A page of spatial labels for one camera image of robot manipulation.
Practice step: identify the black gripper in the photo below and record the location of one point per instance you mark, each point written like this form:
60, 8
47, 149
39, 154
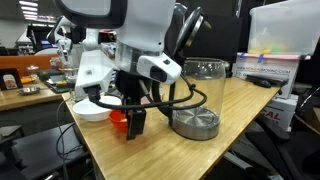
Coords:
131, 86

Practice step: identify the orange plastic bowl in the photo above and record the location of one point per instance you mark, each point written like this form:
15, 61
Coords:
117, 120

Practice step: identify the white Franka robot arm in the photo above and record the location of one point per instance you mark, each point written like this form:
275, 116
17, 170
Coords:
146, 23

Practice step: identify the white bowl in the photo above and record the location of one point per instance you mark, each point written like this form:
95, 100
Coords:
86, 111

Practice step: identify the glass electric kettle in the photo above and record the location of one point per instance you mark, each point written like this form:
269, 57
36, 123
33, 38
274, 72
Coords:
196, 123

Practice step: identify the glass jar black holder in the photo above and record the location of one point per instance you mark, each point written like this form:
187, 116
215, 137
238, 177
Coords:
70, 75

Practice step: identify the black tray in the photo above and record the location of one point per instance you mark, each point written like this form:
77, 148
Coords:
60, 87

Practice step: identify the black padded seat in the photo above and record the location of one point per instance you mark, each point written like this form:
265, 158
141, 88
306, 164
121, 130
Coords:
40, 150

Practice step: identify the small metal dish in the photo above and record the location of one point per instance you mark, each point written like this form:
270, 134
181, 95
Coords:
29, 90

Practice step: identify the small glass jar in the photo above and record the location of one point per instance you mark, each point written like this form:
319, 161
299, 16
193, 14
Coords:
32, 70

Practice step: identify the yellow desk lamp grey head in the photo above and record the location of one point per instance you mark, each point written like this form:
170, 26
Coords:
181, 10

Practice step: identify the black partition panel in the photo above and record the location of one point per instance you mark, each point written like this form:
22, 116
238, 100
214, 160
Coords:
220, 40

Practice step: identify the orange divider panel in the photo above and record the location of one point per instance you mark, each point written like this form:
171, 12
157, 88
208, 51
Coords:
20, 61

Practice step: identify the white cardboard moving box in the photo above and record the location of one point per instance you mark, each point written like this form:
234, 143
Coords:
266, 68

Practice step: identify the white box red letters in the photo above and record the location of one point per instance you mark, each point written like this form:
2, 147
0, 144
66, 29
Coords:
280, 113

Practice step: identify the black office chair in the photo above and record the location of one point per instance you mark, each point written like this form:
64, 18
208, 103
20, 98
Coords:
286, 153

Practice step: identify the clear plastic storage bin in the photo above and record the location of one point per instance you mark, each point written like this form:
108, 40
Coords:
283, 30

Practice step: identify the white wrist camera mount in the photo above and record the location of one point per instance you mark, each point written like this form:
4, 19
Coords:
95, 71

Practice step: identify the black picture frame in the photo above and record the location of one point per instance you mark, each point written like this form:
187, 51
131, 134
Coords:
10, 81

